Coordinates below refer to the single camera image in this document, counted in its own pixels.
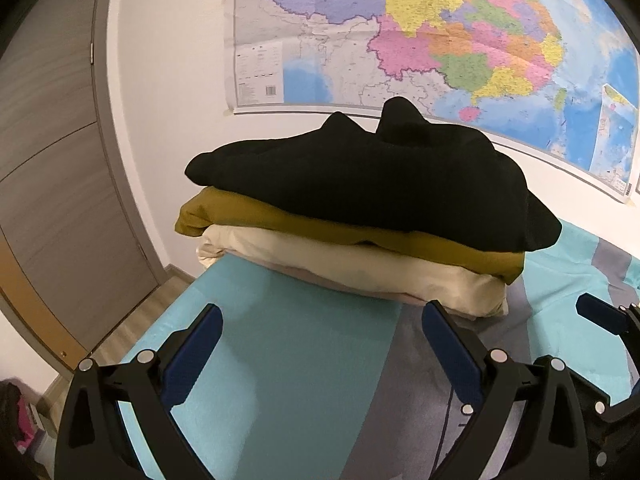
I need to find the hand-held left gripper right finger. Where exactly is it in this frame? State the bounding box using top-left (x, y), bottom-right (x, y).
top-left (421, 300), bottom-right (603, 480)

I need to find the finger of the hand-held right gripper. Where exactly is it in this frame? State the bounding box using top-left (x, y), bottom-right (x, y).
top-left (575, 294), bottom-right (640, 346)
top-left (596, 385), bottom-right (640, 425)

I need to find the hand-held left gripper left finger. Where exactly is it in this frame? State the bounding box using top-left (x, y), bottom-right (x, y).
top-left (54, 302), bottom-right (224, 480)

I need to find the cream garment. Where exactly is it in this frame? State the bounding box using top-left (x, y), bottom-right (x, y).
top-left (196, 224), bottom-right (508, 319)

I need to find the mustard yellow garment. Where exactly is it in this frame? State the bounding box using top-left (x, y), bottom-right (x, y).
top-left (174, 186), bottom-right (526, 285)

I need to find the black garment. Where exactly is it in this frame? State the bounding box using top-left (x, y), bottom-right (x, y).
top-left (184, 96), bottom-right (563, 253)

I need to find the teal and grey bed sheet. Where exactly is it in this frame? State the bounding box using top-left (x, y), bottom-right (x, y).
top-left (117, 217), bottom-right (640, 480)

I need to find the pale pink garment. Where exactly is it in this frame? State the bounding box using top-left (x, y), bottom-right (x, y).
top-left (272, 262), bottom-right (426, 307)

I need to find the dark cloth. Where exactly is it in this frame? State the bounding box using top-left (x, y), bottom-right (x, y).
top-left (0, 380), bottom-right (32, 463)

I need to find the grey wooden door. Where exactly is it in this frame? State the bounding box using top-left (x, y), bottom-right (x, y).
top-left (0, 0), bottom-right (167, 377)

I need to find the colourful wall map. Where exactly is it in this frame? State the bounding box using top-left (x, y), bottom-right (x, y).
top-left (231, 0), bottom-right (640, 206)

